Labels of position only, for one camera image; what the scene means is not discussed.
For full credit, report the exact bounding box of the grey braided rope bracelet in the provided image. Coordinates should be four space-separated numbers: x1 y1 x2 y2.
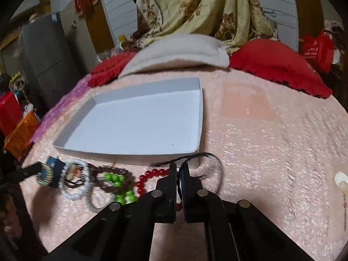
85 181 113 214

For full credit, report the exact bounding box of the grey cabinet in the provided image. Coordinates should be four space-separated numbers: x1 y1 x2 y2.
21 12 82 109

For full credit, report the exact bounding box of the white pearl bead bracelet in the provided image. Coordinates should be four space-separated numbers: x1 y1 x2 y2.
58 159 92 201

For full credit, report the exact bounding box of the beige pillow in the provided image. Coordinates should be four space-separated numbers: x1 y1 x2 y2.
119 34 229 78

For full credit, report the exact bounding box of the red ruffled cushion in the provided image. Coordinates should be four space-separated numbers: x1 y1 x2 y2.
87 52 136 88

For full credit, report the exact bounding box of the shell hairpin with tassel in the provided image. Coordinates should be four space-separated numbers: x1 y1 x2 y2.
334 171 348 231

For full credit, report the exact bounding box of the shallow white cardboard box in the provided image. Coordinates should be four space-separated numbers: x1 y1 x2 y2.
53 77 204 166

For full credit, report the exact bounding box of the dark brown bead bracelet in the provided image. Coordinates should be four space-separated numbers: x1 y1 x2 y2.
87 164 135 195

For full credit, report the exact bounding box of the brown cord flower pendant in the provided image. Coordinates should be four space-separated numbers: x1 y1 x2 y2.
64 164 85 189

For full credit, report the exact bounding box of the blue jewelry card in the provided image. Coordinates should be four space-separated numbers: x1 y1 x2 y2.
46 156 65 189

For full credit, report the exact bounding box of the pink textured bedspread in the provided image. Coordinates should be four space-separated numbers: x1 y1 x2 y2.
24 69 347 260

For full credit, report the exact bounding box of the orange plastic basket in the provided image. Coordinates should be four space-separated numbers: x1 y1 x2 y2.
3 110 40 161

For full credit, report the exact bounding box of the purple floral blanket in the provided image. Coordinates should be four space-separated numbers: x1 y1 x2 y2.
30 74 91 143

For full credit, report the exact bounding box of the red plastic box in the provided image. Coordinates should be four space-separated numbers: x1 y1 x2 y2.
0 91 22 137

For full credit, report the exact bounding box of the green bead bracelet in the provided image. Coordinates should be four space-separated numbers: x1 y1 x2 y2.
102 171 138 205

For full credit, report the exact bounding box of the black cord hair tie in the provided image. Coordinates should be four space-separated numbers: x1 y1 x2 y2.
150 151 225 196

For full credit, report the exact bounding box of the red bead bracelet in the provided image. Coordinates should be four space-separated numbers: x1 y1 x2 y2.
135 167 184 211

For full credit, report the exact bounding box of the gold spiral hair tie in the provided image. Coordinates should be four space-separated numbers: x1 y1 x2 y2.
37 163 55 187

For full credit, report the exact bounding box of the red shopping bag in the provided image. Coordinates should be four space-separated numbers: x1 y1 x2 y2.
299 30 335 74

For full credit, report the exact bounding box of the floral yellow quilt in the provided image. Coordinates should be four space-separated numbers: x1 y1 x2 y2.
133 0 278 54

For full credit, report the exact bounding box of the red pillow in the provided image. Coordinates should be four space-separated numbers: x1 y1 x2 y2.
229 38 332 99

